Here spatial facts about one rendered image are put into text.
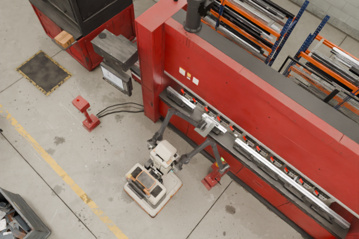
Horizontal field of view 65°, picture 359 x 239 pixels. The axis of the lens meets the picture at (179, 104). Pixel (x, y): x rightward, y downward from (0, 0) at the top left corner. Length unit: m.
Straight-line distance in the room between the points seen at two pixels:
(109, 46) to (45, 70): 2.67
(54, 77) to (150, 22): 3.04
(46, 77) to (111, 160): 2.04
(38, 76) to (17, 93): 0.46
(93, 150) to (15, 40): 2.87
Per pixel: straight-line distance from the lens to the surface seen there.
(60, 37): 4.76
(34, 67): 5.97
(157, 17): 3.13
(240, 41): 5.11
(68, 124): 5.18
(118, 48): 3.33
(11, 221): 4.45
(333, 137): 2.81
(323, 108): 2.91
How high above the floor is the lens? 4.52
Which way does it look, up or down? 62 degrees down
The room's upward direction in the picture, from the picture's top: 8 degrees clockwise
